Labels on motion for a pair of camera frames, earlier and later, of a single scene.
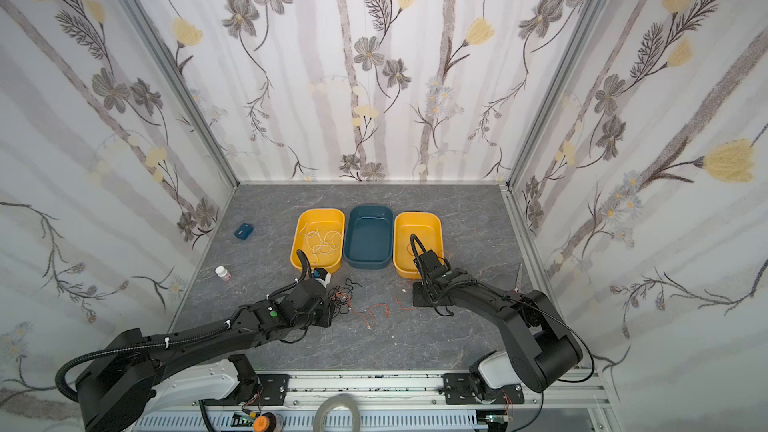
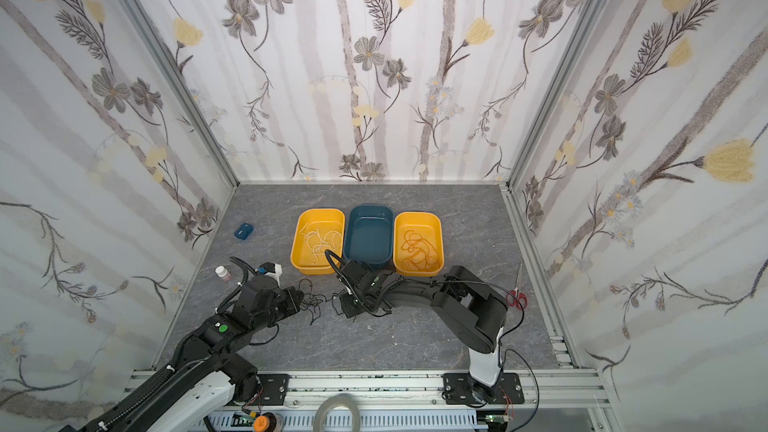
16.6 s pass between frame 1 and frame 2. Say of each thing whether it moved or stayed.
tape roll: stayed
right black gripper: moved
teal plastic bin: stayed
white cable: stayed
